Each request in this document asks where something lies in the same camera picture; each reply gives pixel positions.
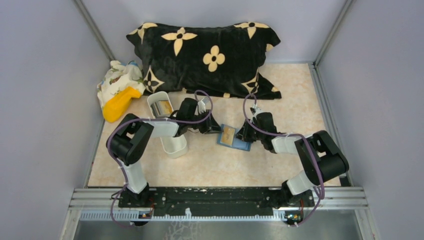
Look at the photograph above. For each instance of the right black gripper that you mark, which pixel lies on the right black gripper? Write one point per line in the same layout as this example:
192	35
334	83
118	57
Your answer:
248	130

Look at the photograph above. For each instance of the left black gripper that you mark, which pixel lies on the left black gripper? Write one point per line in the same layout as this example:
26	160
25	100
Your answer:
208	122

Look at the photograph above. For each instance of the orange gold VIP card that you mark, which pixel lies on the orange gold VIP card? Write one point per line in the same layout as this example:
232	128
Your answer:
227	136

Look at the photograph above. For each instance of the gold beige card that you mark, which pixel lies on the gold beige card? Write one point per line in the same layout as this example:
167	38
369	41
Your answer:
165	107

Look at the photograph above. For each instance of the white oblong plastic tray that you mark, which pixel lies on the white oblong plastic tray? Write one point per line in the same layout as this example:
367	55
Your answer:
174	147

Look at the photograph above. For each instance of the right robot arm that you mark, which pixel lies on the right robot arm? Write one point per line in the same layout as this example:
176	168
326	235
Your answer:
320	157

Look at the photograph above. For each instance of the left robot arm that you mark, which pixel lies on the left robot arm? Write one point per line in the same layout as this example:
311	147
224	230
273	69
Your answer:
127	143

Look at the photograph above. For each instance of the black cards in tray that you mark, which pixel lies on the black cards in tray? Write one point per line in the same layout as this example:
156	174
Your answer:
156	110

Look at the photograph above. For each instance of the black pillow with cream flowers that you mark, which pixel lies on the black pillow with cream flowers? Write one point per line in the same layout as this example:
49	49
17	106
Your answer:
221	61

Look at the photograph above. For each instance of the yellow plastic object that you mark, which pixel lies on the yellow plastic object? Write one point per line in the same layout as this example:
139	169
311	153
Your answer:
114	108

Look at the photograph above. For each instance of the floral patterned cloth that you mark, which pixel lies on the floral patterned cloth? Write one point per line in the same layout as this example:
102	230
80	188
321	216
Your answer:
117	79

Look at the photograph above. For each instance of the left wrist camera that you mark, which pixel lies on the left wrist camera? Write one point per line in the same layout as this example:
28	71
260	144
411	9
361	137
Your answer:
204	105

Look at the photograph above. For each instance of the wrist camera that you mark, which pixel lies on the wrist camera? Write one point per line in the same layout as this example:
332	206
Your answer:
204	105
255	110

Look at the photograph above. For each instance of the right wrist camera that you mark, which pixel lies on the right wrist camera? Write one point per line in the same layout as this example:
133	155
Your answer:
255	110

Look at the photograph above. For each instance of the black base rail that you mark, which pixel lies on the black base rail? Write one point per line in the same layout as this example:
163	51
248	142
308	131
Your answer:
214	201

